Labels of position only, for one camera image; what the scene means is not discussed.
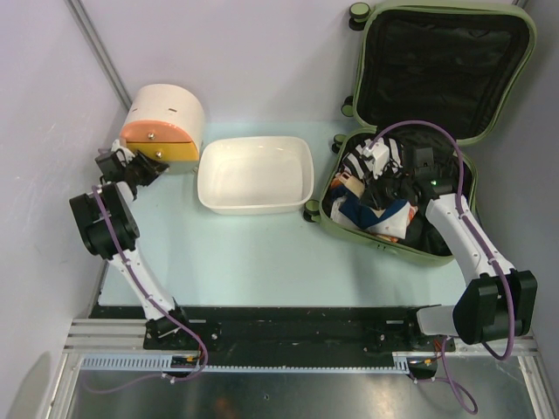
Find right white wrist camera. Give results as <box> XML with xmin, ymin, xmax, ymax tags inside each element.
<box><xmin>361</xmin><ymin>138</ymin><xmax>390</xmax><ymax>179</ymax></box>

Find white slotted cable duct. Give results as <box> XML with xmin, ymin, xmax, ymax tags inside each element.
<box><xmin>80</xmin><ymin>351</ymin><xmax>414</xmax><ymax>374</ymax></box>

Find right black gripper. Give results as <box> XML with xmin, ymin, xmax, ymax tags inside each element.
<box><xmin>359</xmin><ymin>164</ymin><xmax>413</xmax><ymax>211</ymax></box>

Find navy blue garment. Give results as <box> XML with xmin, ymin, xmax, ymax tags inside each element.
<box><xmin>340</xmin><ymin>194</ymin><xmax>382</xmax><ymax>230</ymax></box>

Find white rectangular plastic basin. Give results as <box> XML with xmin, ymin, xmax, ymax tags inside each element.
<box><xmin>197</xmin><ymin>136</ymin><xmax>314</xmax><ymax>216</ymax></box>

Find black white striped garment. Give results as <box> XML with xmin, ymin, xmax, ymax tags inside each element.
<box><xmin>342</xmin><ymin>138</ymin><xmax>403</xmax><ymax>179</ymax></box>

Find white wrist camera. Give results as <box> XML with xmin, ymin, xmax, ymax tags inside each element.
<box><xmin>361</xmin><ymin>138</ymin><xmax>390</xmax><ymax>179</ymax></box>
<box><xmin>110</xmin><ymin>140</ymin><xmax>135</xmax><ymax>161</ymax></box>

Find green hard-shell suitcase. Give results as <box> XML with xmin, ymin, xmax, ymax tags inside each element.
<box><xmin>301</xmin><ymin>0</ymin><xmax>538</xmax><ymax>268</ymax></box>

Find cream drawer box orange fronts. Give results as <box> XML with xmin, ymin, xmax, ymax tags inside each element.
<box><xmin>120</xmin><ymin>84</ymin><xmax>205</xmax><ymax>174</ymax></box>

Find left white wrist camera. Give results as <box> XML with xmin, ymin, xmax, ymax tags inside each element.
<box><xmin>110</xmin><ymin>140</ymin><xmax>135</xmax><ymax>161</ymax></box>

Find white orange patterned cloth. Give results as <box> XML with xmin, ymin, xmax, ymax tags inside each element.
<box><xmin>328</xmin><ymin>171</ymin><xmax>418</xmax><ymax>242</ymax></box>

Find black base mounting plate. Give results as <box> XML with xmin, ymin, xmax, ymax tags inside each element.
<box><xmin>89</xmin><ymin>305</ymin><xmax>456</xmax><ymax>367</ymax></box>

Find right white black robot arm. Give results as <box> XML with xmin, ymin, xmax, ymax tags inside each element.
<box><xmin>403</xmin><ymin>167</ymin><xmax>537</xmax><ymax>350</ymax></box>

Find beige round pouch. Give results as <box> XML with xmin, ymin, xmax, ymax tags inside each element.
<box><xmin>344</xmin><ymin>176</ymin><xmax>365</xmax><ymax>199</ymax></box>

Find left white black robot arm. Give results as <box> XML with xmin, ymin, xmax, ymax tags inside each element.
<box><xmin>69</xmin><ymin>141</ymin><xmax>193</xmax><ymax>349</ymax></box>

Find aluminium frame rail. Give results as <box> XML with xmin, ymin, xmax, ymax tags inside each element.
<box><xmin>64</xmin><ymin>319</ymin><xmax>539</xmax><ymax>357</ymax></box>

